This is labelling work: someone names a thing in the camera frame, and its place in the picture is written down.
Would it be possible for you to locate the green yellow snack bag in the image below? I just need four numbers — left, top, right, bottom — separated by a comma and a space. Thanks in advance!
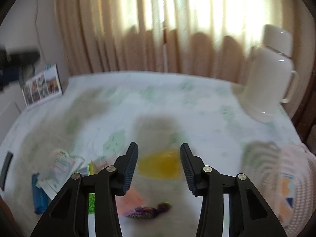
87, 155, 114, 214

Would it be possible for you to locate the beige curtain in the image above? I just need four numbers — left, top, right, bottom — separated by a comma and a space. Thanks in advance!
55, 0, 315, 83

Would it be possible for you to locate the light blue boxed snack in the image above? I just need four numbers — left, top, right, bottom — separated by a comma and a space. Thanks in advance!
279, 174, 295, 221

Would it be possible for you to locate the photo collage calendar card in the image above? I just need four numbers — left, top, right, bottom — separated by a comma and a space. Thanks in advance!
21, 64, 63, 110

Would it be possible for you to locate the purple candy wrapper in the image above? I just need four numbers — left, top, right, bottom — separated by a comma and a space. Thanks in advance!
124, 202, 172, 219

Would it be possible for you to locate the yellow jelly cup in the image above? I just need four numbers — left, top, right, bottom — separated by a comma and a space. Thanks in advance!
137, 149, 182, 180

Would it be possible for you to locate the blue snack package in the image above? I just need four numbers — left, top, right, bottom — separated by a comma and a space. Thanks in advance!
32, 173, 49, 215

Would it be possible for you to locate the green patterned tablecloth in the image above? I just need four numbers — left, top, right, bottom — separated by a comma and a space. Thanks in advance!
1, 72, 315, 236

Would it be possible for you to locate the pink plastic basket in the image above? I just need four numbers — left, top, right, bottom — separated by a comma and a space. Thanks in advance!
241, 142, 315, 236

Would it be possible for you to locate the pink snack packet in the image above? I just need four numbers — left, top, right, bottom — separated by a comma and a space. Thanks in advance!
115, 186, 145, 216

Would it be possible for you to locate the white thermos jug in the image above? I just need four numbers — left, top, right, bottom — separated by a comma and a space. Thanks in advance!
241, 24, 299, 123

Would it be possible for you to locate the white printed snack bag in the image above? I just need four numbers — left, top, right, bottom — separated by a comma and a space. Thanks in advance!
36, 149, 85, 201

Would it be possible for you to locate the black remote control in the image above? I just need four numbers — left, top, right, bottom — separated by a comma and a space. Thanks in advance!
0, 151, 13, 191

